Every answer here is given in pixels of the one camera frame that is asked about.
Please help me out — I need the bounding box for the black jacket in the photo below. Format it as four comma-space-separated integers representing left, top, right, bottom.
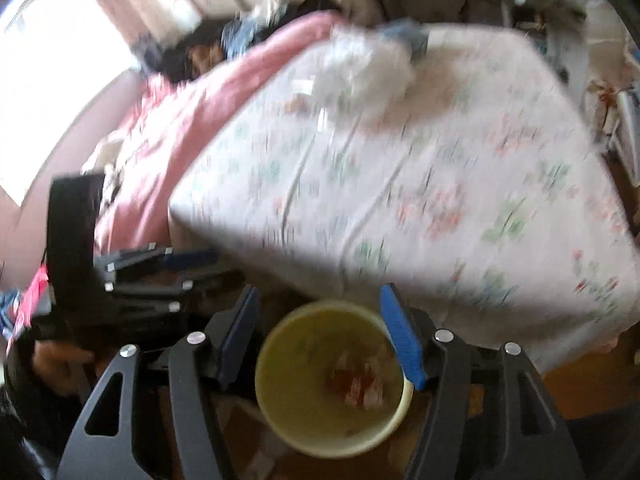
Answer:
134, 10, 236, 83

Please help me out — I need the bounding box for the pale yellow plastic bin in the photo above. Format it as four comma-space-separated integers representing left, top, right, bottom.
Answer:
255, 300, 415, 458

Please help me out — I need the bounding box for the white tissue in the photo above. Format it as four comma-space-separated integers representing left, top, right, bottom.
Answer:
320, 27, 417, 122

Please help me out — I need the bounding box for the red white wrapper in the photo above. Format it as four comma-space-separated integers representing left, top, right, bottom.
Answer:
325, 355, 387, 409

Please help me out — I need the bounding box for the light blue drink carton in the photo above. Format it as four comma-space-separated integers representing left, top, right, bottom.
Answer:
377, 19, 432, 59

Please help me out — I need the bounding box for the pink blanket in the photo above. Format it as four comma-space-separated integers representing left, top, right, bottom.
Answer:
92, 10, 347, 257

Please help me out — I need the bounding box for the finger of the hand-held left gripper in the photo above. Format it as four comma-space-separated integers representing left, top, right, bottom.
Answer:
92, 245, 221, 281
102, 270, 246, 321

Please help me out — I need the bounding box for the white floral bed sheet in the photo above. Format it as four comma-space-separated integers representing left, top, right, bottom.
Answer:
167, 25, 640, 376

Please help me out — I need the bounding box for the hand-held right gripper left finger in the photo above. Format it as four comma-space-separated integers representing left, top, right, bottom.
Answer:
55, 284, 263, 480

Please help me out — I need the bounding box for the pink curtain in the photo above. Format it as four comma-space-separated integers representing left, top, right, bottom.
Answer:
70, 0, 202, 63

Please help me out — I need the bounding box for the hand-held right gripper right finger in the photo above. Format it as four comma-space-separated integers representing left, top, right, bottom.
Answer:
379, 284, 586, 480

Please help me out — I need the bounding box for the person's left hand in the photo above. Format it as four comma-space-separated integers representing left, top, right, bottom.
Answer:
32, 339, 97, 397

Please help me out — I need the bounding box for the window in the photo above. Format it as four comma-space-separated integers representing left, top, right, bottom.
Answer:
0, 0, 143, 207

